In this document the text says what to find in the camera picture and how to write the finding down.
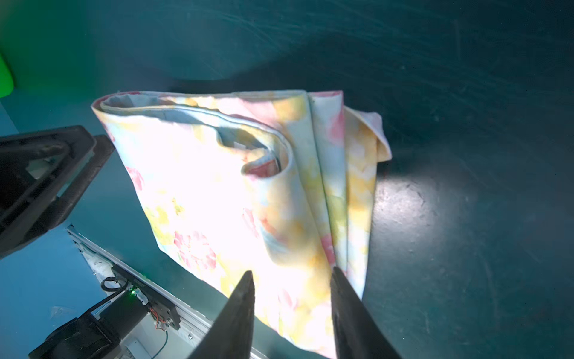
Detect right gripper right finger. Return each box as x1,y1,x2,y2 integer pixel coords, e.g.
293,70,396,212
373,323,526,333
330,267,401,359

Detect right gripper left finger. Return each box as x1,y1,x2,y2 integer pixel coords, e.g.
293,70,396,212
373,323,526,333
188,271,255,359

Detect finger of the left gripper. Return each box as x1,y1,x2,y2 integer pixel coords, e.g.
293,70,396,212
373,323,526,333
1,126,115,257

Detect pastel floral skirt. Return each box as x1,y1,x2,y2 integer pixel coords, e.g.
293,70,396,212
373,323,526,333
91,91,393,358

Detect green plastic basket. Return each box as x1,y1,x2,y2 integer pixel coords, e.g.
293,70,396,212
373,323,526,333
0,55,14,98

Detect aluminium rail base frame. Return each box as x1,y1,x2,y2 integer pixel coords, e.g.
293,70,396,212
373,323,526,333
67,225,265,358

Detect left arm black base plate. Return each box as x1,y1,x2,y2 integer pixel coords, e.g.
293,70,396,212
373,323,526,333
112,265,181,330

